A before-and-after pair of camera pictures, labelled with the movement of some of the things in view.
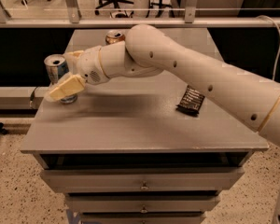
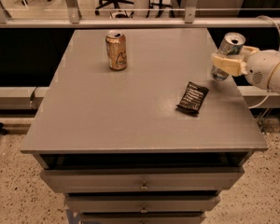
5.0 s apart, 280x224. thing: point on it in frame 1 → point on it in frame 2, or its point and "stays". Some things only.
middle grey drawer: (143, 203) stays
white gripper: (89, 65) → (259, 66)
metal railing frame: (71, 18) stays
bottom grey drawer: (143, 218) stays
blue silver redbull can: (57, 66) → (230, 44)
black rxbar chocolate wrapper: (191, 102) stays
